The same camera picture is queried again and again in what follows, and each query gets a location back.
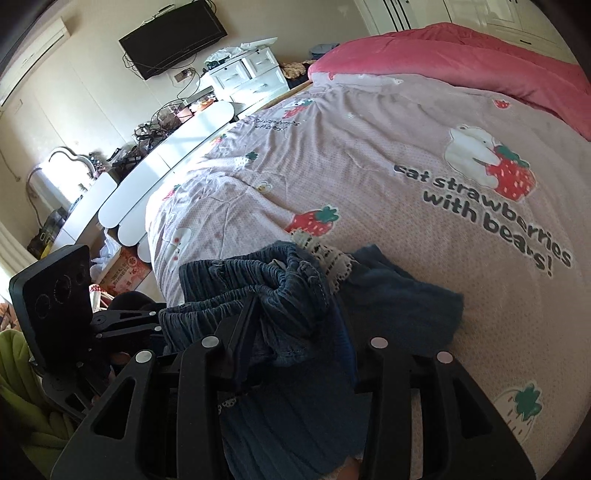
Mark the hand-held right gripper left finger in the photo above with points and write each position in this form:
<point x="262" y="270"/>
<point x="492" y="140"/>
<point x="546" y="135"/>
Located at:
<point x="238" y="334"/>

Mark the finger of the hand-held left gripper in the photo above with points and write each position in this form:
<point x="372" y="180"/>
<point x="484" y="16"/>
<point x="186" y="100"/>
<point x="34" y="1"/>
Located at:
<point x="131" y="330"/>
<point x="127" y="316"/>

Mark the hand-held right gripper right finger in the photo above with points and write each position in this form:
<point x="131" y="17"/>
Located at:
<point x="381" y="364"/>

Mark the blue denim pants lace trim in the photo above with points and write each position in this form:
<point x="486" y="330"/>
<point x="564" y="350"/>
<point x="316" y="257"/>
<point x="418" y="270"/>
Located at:
<point x="406" y="295"/>

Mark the red printed cardboard box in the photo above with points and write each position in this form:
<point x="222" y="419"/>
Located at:
<point x="124" y="270"/>

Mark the yellow black box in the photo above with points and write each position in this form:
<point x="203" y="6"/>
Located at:
<point x="46" y="233"/>

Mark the green quilted cloth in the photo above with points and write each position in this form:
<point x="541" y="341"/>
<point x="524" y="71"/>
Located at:
<point x="18" y="369"/>

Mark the white vanity table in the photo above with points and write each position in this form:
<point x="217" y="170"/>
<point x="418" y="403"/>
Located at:
<point x="92" y="198"/>

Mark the white framed vanity mirror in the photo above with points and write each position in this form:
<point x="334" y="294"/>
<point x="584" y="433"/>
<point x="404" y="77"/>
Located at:
<point x="51" y="180"/>

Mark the pink strawberry printed bed sheet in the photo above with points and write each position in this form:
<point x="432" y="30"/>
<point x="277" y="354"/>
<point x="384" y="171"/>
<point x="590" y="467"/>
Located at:
<point x="392" y="221"/>

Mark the white curved desk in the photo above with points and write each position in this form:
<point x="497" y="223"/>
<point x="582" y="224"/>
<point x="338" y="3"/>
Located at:
<point x="157" y="170"/>

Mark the white air conditioner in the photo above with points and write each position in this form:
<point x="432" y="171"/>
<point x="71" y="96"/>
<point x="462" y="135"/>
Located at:
<point x="32" y="50"/>

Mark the white drawer chest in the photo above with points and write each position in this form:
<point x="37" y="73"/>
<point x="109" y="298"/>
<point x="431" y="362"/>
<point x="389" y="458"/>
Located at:
<point x="244" y="74"/>

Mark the brown patterned cloth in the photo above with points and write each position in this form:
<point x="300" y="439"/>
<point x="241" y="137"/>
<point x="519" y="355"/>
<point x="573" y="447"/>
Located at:
<point x="295" y="69"/>

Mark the blue folded clothes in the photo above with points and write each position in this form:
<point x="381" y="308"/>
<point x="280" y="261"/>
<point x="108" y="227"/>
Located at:
<point x="325" y="50"/>

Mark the pink quilt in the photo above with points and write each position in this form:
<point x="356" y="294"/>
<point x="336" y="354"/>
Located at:
<point x="438" y="55"/>

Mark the white wardrobe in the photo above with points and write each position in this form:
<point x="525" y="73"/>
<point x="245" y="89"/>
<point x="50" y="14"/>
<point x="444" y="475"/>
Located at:
<point x="485" y="14"/>

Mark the wall power socket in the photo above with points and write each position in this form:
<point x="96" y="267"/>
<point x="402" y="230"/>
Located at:
<point x="183" y="75"/>

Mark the black wall television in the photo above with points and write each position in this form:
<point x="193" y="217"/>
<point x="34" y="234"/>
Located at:
<point x="173" y="37"/>

